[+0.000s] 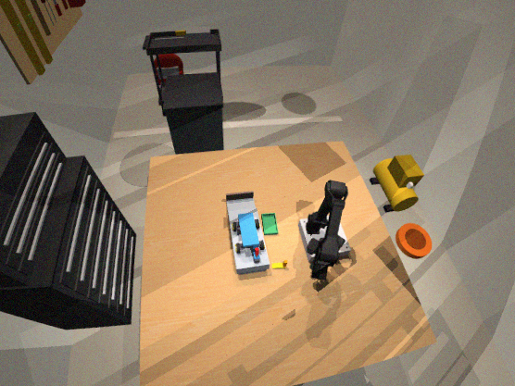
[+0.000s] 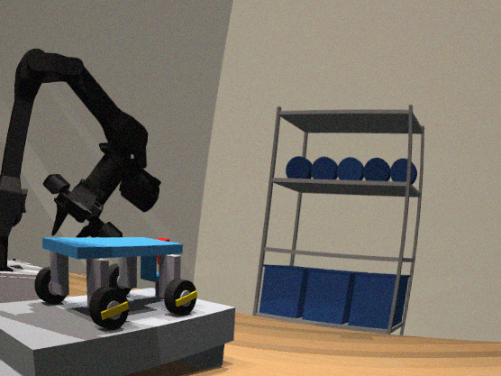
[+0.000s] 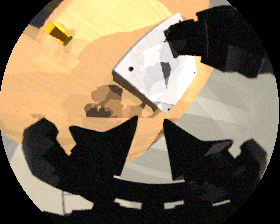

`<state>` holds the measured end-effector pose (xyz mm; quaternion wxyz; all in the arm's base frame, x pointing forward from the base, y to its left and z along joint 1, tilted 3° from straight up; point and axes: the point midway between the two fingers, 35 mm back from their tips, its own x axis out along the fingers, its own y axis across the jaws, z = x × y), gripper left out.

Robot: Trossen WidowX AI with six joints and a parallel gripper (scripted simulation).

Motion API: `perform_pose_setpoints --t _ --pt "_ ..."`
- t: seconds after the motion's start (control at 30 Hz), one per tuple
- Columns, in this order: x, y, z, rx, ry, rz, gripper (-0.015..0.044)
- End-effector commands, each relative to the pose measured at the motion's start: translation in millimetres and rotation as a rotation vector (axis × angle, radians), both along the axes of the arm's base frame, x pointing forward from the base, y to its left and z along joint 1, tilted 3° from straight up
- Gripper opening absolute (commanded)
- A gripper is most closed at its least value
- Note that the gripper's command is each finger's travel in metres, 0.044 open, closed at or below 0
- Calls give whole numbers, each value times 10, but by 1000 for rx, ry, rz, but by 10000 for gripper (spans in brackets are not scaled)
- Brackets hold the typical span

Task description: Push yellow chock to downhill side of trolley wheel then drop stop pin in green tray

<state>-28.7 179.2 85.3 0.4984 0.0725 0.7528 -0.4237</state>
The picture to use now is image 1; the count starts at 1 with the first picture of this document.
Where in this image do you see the small blue trolley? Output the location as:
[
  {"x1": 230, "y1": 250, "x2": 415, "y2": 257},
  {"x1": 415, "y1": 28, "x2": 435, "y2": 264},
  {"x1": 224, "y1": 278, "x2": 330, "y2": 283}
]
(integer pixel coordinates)
[{"x1": 232, "y1": 213, "x2": 265, "y2": 259}]

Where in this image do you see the grey ramp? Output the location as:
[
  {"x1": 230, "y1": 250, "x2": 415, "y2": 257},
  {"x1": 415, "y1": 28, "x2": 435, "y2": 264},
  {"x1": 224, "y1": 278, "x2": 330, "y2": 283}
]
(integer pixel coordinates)
[{"x1": 226, "y1": 191, "x2": 270, "y2": 275}]

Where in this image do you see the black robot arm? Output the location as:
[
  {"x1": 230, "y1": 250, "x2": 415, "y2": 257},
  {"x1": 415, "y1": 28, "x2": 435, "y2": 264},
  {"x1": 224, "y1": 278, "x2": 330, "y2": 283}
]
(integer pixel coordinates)
[{"x1": 305, "y1": 180, "x2": 349, "y2": 280}]

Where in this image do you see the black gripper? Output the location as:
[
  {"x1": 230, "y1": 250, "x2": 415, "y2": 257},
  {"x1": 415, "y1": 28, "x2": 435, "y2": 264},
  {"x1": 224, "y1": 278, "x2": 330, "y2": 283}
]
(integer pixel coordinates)
[{"x1": 309, "y1": 234, "x2": 345, "y2": 270}]

